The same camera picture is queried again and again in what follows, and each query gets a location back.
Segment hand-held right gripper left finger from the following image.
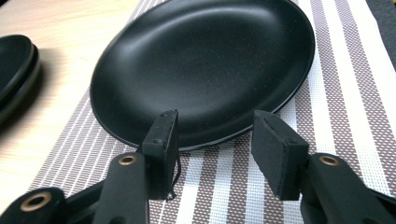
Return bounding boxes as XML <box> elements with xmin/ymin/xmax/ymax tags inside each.
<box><xmin>141</xmin><ymin>108</ymin><xmax>180</xmax><ymax>201</ymax></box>

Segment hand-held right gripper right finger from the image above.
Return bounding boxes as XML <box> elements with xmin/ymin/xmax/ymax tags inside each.
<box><xmin>250</xmin><ymin>109</ymin><xmax>310</xmax><ymax>202</ymax></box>

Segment large black oval plate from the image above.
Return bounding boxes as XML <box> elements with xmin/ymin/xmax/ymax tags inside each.
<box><xmin>89</xmin><ymin>0</ymin><xmax>316</xmax><ymax>152</ymax></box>

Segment brown white striped woven placemat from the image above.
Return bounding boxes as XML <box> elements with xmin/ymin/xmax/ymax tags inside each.
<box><xmin>27</xmin><ymin>0</ymin><xmax>396</xmax><ymax>224</ymax></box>

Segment stacked black bowls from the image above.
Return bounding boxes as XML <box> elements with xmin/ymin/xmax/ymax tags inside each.
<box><xmin>0</xmin><ymin>43</ymin><xmax>42</xmax><ymax>126</ymax></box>

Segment dark cloth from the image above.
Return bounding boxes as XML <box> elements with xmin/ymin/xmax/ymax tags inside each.
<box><xmin>365</xmin><ymin>0</ymin><xmax>396</xmax><ymax>71</ymax></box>

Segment small black plate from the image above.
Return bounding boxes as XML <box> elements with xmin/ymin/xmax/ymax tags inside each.
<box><xmin>0</xmin><ymin>35</ymin><xmax>35</xmax><ymax>101</ymax></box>

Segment thin black wire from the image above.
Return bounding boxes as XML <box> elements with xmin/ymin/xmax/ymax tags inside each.
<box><xmin>166</xmin><ymin>154</ymin><xmax>182</xmax><ymax>202</ymax></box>

